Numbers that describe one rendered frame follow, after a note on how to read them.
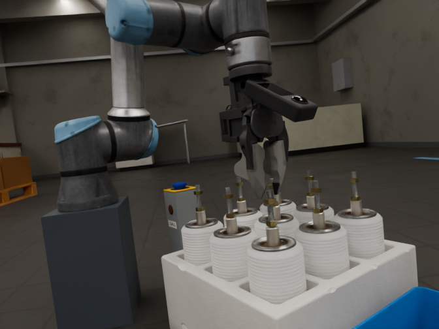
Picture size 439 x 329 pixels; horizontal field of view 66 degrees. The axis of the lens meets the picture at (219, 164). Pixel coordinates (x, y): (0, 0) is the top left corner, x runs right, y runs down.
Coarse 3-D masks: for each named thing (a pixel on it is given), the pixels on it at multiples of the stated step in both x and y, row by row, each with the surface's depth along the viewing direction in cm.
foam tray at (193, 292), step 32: (384, 256) 65; (192, 288) 68; (224, 288) 59; (320, 288) 55; (352, 288) 57; (384, 288) 63; (192, 320) 70; (224, 320) 60; (256, 320) 52; (288, 320) 49; (320, 320) 53; (352, 320) 57
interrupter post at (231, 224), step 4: (228, 220) 66; (232, 220) 66; (228, 224) 67; (232, 224) 66; (236, 224) 67; (228, 228) 67; (232, 228) 66; (236, 228) 67; (228, 232) 67; (232, 232) 66; (236, 232) 67
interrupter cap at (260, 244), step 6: (258, 240) 60; (264, 240) 60; (282, 240) 59; (288, 240) 58; (294, 240) 57; (252, 246) 57; (258, 246) 57; (264, 246) 57; (270, 246) 57; (276, 246) 57; (282, 246) 55; (288, 246) 55; (294, 246) 56
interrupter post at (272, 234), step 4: (268, 228) 57; (272, 228) 57; (276, 228) 57; (268, 232) 57; (272, 232) 57; (276, 232) 57; (268, 236) 57; (272, 236) 57; (276, 236) 57; (268, 240) 57; (272, 240) 57; (276, 240) 57; (268, 244) 57; (272, 244) 57; (276, 244) 57
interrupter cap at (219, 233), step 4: (220, 228) 70; (224, 228) 70; (240, 228) 69; (244, 228) 68; (248, 228) 68; (216, 232) 68; (220, 232) 68; (224, 232) 68; (240, 232) 66; (244, 232) 66; (248, 232) 65; (216, 236) 65; (220, 236) 65; (224, 236) 64; (228, 236) 64; (232, 236) 64; (236, 236) 64; (240, 236) 64
